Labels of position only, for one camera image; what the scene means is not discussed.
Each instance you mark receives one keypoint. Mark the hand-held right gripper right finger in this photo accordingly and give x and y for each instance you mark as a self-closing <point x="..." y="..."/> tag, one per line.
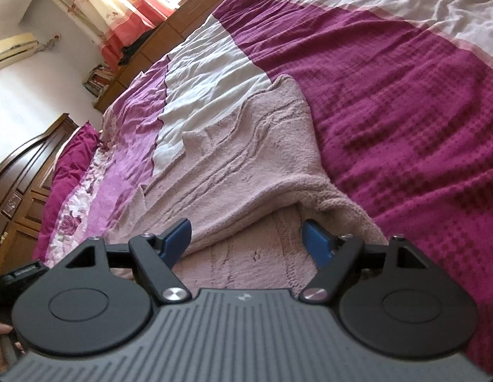
<point x="317" y="242"/>

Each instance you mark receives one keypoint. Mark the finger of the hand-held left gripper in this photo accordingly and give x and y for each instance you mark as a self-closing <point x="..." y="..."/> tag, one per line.
<point x="23" y="272"/>

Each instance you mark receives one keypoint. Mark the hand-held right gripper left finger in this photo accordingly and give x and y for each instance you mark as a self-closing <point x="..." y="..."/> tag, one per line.
<point x="178" y="235"/>

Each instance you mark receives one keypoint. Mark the pink knit sweater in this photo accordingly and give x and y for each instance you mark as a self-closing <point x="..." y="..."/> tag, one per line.
<point x="238" y="159"/>

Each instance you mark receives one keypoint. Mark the person's left hand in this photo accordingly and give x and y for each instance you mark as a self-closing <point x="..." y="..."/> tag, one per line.
<point x="0" y="330"/>

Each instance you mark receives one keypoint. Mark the carved wooden headboard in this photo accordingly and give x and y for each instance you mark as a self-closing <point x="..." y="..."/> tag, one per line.
<point x="19" y="191"/>

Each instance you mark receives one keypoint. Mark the magenta pillow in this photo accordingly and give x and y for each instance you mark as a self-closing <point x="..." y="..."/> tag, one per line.
<point x="69" y="167"/>

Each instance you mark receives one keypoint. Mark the magenta and white bed blanket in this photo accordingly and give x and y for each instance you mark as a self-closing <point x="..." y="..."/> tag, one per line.
<point x="389" y="107"/>

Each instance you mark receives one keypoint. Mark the stack of books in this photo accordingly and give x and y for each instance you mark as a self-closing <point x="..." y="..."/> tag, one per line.
<point x="97" y="79"/>

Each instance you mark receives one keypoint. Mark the dark cloth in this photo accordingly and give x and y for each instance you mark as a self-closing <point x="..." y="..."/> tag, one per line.
<point x="133" y="49"/>

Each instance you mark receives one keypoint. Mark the wooden window bench cabinet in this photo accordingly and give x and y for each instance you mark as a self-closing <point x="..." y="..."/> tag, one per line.
<point x="151" y="43"/>

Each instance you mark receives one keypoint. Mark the floral red and cream curtain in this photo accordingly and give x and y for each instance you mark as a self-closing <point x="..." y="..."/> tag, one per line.
<point x="111" y="4"/>

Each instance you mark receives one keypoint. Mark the cream wall air conditioner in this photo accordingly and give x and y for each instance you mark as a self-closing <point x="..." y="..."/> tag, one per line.
<point x="13" y="49"/>

